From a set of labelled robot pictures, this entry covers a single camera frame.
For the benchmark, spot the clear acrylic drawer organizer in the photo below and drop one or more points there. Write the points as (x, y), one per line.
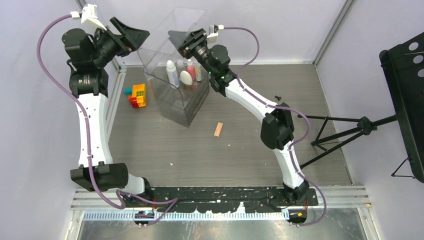
(179, 105)

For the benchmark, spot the colourful toy block stack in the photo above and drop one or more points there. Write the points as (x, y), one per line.
(136, 95)

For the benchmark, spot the pink spray bottle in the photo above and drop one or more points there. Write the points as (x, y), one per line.
(191, 69)

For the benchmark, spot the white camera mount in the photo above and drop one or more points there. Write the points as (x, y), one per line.
(214, 33)
(89, 17)

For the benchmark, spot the peach concealer stick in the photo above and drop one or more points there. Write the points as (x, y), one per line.
(218, 129)

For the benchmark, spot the small printed cream tube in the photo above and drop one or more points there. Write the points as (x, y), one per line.
(198, 72)

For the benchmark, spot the white cylindrical bottle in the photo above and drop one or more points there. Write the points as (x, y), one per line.
(172, 74)

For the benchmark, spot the black tripod stand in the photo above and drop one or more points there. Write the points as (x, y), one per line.
(364, 127)

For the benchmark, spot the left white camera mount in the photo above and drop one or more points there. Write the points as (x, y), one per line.
(89, 17)

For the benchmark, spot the white oval compact case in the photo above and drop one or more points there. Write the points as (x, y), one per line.
(186, 79)

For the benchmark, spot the clear small bottle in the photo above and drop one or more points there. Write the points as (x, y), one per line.
(180, 65)

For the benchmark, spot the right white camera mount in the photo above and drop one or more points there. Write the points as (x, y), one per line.
(214, 33)

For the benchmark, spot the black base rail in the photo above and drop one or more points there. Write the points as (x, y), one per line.
(219, 200)

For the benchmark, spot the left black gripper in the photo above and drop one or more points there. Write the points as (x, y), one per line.
(129, 40)

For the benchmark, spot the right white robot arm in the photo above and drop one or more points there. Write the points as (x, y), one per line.
(277, 128)

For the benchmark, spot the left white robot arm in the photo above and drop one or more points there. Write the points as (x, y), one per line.
(88, 84)

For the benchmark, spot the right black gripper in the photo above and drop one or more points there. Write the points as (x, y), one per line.
(184, 41)

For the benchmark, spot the black perforated panel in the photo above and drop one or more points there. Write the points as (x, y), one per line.
(403, 68)

